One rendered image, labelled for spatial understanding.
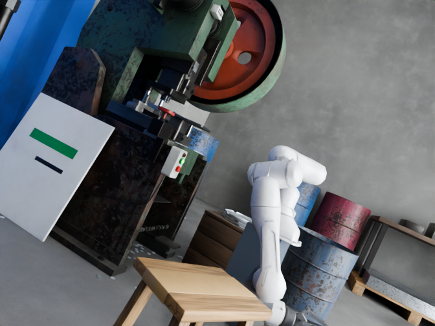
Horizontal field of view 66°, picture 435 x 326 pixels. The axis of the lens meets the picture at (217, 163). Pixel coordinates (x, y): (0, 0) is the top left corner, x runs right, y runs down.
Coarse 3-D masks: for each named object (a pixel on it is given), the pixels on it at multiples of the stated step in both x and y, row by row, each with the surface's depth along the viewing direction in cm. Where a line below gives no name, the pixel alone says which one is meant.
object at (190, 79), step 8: (200, 56) 182; (200, 64) 186; (168, 72) 177; (176, 72) 176; (192, 72) 182; (160, 80) 178; (168, 80) 177; (176, 80) 175; (184, 80) 177; (192, 80) 185; (176, 88) 175; (184, 88) 176; (192, 88) 183; (184, 96) 185
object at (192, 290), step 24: (144, 264) 86; (168, 264) 93; (144, 288) 86; (168, 288) 77; (192, 288) 84; (216, 288) 91; (240, 288) 99; (192, 312) 72; (216, 312) 78; (240, 312) 84; (264, 312) 91
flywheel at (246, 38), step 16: (240, 0) 215; (240, 16) 218; (256, 16) 212; (240, 32) 216; (256, 32) 213; (272, 32) 206; (240, 48) 215; (256, 48) 212; (272, 48) 205; (224, 64) 217; (240, 64) 213; (256, 64) 210; (272, 64) 209; (224, 80) 215; (240, 80) 212; (256, 80) 205; (208, 96) 213; (224, 96) 210; (240, 96) 212
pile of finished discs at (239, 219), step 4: (224, 212) 208; (228, 212) 206; (232, 212) 215; (236, 212) 222; (224, 216) 205; (228, 216) 201; (232, 216) 198; (236, 216) 206; (240, 216) 209; (244, 216) 222; (228, 220) 200; (232, 220) 198; (236, 220) 197; (240, 220) 196; (244, 220) 203; (248, 220) 207; (240, 224) 195; (244, 224) 195; (244, 228) 195
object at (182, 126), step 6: (174, 120) 175; (180, 120) 174; (186, 120) 171; (174, 126) 175; (180, 126) 175; (186, 126) 181; (198, 126) 172; (174, 132) 175; (180, 132) 177; (174, 138) 175; (180, 138) 180
